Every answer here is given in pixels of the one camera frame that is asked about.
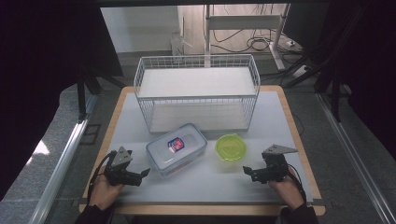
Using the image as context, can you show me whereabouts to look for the clear rectangular food container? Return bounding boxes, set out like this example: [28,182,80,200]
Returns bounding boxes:
[145,122,209,177]

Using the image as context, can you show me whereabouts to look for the green round plastic container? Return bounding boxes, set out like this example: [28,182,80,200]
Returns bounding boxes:
[215,133,248,162]

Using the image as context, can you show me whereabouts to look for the black floor cables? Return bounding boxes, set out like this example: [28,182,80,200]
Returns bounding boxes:
[210,28,283,54]

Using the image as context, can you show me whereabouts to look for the clear plastic bin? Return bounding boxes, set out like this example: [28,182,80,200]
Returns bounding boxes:
[170,32,193,58]

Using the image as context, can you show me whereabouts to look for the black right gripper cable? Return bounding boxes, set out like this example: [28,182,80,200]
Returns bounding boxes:
[285,167,308,204]

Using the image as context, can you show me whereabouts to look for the person's left hand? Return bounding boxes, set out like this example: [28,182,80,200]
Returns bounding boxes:
[88,174,126,211]

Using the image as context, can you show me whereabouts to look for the black floor grate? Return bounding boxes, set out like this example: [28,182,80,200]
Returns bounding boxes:
[78,123,103,146]

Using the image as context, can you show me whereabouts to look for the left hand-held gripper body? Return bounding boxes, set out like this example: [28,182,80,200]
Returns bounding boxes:
[103,146,145,188]

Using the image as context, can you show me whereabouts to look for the white metal desk frame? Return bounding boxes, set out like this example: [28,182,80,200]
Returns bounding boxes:
[203,3,291,72]

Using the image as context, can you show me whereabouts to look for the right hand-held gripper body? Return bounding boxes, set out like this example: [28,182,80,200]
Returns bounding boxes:
[251,143,299,185]

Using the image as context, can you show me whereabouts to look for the black curtain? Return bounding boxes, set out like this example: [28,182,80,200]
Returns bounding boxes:
[326,0,396,153]
[0,0,124,202]

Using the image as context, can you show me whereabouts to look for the white wire storage rack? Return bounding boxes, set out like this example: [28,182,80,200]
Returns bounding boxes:
[133,53,262,135]

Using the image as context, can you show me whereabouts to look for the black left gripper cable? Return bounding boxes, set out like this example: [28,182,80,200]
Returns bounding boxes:
[87,151,117,207]

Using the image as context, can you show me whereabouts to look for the white power strip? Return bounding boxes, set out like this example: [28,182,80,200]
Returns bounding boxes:
[291,64,312,79]

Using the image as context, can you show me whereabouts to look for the black metal stand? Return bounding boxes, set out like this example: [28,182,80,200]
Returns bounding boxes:
[281,4,375,123]
[76,63,126,123]

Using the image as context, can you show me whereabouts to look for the person's right hand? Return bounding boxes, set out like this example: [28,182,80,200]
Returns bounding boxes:
[268,169,305,210]

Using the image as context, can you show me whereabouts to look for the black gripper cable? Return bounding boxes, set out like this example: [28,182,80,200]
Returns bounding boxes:
[285,167,308,204]
[87,151,117,207]

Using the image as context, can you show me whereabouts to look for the aluminium floor rail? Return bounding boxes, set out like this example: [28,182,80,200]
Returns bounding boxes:
[315,92,396,224]
[28,92,99,224]

